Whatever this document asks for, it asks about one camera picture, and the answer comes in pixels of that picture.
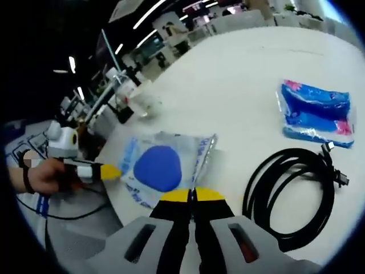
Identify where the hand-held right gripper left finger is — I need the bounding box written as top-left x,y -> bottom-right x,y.
85,188 -> 192,274

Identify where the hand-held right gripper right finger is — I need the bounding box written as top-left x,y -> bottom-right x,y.
192,187 -> 303,274

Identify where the clear zip bag blue item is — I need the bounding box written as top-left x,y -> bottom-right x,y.
119,131 -> 220,211

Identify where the white paper cup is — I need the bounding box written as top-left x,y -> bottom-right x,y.
129,79 -> 164,119

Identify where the blue tissue pack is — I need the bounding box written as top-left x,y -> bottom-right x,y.
275,79 -> 358,150

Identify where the person's left hand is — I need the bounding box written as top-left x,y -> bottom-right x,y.
28,156 -> 76,195

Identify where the black computer mouse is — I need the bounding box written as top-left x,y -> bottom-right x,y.
115,107 -> 135,125

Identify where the computer monitor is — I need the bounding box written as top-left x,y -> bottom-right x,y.
95,30 -> 121,78

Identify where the white round table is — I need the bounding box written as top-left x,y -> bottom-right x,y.
95,25 -> 363,266

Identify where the ceiling light strip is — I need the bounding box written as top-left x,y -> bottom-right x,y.
132,1 -> 169,30

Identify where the black wrist strap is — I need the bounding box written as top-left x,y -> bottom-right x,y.
23,148 -> 37,195

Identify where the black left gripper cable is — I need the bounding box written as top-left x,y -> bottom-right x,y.
44,182 -> 111,221

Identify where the blue white strap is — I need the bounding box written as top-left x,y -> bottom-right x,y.
36,193 -> 50,220

